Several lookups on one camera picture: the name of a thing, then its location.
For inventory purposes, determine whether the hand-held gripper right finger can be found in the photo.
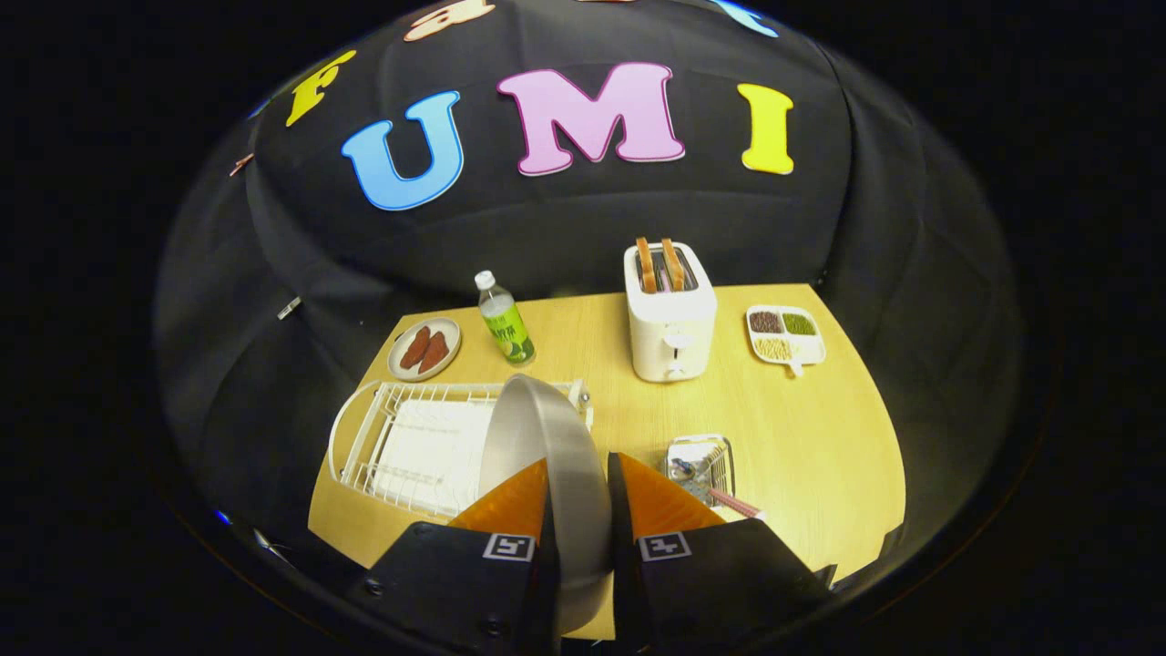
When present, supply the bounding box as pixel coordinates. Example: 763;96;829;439
606;451;834;656

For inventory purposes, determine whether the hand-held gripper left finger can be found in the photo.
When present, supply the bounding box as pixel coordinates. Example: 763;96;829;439
351;458;561;656

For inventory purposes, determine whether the spoon with checked handle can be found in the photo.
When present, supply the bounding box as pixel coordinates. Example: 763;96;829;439
672;458;764;520

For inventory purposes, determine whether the metal wire basket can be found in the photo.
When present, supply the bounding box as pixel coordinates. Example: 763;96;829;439
666;435;736;507

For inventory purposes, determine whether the white wire dish rack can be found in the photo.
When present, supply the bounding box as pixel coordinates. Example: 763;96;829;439
328;379;595;520

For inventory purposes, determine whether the silver metal plate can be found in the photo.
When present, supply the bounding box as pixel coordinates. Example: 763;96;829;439
478;374;613;636

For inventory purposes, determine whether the small beige plate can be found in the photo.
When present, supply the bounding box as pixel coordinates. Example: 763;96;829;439
387;316;463;382

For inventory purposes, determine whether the white divided bean dish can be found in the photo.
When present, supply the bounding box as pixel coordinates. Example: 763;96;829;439
746;304;827;377

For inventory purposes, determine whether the white toaster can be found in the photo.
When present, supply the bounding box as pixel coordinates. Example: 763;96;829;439
624;239;718;384

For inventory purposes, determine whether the green label drink bottle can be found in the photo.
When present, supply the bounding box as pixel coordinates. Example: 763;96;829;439
475;271;537;367

